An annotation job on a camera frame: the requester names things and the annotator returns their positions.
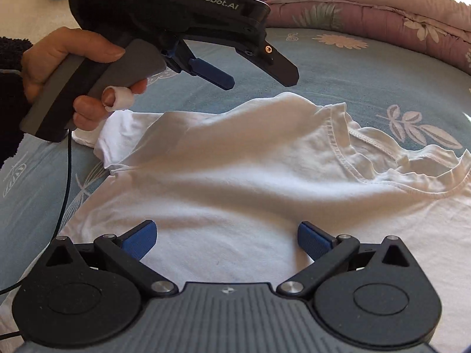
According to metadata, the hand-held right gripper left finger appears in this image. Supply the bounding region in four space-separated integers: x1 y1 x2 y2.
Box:
45 220 176 298

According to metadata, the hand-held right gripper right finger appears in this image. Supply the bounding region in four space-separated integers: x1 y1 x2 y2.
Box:
278 221 411 298

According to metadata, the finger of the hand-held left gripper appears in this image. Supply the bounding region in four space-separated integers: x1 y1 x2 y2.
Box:
165 40 236 90
235 34 299 85

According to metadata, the white long-sleeve shirt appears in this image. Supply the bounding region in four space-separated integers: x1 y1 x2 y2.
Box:
0 92 471 350

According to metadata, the person's left hand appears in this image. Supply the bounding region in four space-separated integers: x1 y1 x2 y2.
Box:
21 26 148 131

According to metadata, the pink floral quilt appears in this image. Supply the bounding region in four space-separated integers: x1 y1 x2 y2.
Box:
219 0 471 78

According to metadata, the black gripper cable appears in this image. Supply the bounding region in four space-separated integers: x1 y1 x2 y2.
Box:
0 128 72 295

